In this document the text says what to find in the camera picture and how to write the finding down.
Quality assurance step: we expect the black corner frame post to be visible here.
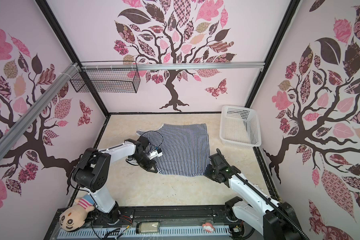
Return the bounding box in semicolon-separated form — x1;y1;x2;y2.
245;0;302;108
35;0;111;119

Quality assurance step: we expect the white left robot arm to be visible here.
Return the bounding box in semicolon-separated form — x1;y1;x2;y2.
72;136;158;224

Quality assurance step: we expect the black right corner frame post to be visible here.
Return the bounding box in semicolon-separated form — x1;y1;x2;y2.
245;0;302;108

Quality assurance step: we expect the beige box on rail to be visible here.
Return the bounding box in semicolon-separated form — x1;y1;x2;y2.
136;222;160;234

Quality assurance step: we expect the aluminium rail left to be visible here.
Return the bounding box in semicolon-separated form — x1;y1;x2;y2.
0;63;80;161

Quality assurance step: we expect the plush doll striped shirt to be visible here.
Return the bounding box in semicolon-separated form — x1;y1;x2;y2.
59;195;95;232

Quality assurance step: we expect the aluminium rail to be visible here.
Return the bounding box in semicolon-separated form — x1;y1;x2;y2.
81;62;265;71
0;63;80;161

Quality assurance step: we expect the black wire mesh basket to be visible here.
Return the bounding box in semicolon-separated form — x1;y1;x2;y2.
70;60;141;94

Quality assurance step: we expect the white plastic laundry basket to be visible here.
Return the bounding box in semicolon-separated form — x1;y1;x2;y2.
220;105;262;148

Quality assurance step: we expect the pink toy on rail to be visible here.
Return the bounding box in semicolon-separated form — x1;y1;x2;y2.
202;223;215;233

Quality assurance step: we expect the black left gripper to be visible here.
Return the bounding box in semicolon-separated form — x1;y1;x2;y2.
130;151;158;173

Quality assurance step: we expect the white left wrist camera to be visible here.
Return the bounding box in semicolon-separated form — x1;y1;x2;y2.
149;149;163;160

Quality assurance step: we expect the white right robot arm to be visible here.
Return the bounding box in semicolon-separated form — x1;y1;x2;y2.
204;149;309;240

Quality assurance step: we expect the aluminium rail back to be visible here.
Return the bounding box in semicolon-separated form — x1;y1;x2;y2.
81;62;265;71

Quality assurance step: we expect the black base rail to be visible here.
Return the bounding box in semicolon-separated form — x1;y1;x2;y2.
44;204;259;240

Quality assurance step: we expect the navy striped tank top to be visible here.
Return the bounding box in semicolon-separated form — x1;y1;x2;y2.
137;124;210;177

